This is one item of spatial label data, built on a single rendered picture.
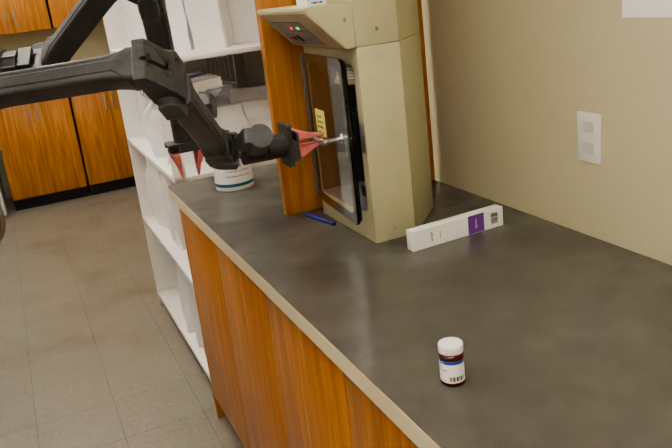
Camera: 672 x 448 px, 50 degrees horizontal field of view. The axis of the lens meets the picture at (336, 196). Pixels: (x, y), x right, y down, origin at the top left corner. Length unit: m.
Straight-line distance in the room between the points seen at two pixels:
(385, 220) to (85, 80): 0.80
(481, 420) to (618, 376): 0.24
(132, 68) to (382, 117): 0.66
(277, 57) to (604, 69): 0.83
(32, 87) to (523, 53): 1.13
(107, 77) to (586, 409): 0.91
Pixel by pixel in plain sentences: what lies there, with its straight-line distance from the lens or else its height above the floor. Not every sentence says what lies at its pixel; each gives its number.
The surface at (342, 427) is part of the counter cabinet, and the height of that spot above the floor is 0.71.
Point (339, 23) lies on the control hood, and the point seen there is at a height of 1.47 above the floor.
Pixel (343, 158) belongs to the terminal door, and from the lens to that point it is 1.75.
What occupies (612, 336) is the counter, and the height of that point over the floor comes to 0.94.
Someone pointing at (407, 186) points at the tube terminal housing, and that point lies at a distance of 1.78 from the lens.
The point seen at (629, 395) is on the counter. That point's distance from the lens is 1.17.
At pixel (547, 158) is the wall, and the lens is 1.86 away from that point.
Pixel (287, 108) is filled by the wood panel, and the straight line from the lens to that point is 2.01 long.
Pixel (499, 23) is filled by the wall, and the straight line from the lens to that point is 1.93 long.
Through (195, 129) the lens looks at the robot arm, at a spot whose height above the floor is 1.30.
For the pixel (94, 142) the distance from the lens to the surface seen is 6.62.
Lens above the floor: 1.56
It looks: 16 degrees down
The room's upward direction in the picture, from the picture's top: 7 degrees counter-clockwise
